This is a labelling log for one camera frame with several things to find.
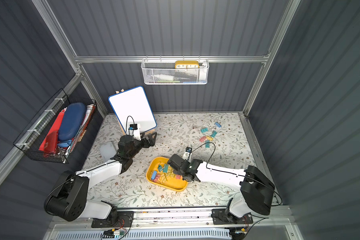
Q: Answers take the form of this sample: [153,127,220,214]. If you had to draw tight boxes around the dark teal binder clip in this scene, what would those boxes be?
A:
[163,164,169,173]

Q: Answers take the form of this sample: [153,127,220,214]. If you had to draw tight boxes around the yellow plastic storage box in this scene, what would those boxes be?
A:
[146,157,188,192]

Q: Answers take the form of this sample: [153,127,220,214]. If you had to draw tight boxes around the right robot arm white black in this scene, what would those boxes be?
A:
[168,154,275,218]

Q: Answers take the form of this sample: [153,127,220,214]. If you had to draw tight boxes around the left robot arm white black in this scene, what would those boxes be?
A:
[44,132,157,228]

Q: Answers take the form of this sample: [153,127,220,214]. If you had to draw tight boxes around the blue binder clip near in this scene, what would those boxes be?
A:
[151,171,157,181]

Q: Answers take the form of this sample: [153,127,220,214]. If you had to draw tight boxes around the blue oval case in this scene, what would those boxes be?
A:
[58,103,87,142]

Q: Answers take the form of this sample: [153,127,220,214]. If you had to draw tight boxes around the yellow clock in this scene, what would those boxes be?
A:
[175,60,200,70]

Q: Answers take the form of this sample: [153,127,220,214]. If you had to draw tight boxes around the red folder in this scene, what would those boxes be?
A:
[39,109,66,154]

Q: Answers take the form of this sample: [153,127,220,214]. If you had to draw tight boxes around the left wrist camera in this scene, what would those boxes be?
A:
[129,124,141,141]

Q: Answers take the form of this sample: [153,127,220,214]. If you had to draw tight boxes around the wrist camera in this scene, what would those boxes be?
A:
[129,124,141,141]
[183,147,193,161]

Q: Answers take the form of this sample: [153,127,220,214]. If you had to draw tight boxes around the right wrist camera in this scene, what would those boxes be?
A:
[183,147,193,161]

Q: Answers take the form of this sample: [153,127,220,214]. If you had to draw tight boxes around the whiteboard with blue frame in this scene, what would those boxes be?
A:
[107,85,158,139]

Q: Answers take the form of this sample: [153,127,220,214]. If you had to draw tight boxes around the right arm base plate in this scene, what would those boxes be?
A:
[211,209,254,225]

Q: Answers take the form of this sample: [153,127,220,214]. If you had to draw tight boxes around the white wire wall basket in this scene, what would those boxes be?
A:
[141,59,210,85]

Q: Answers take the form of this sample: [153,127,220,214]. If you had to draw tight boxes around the aluminium front rail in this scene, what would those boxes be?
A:
[50,206,295,229]

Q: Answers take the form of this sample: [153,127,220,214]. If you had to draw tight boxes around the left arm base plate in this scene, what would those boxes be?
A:
[91,211,134,229]

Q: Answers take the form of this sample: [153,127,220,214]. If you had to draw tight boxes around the black wire side basket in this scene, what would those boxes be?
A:
[13,91,100,164]

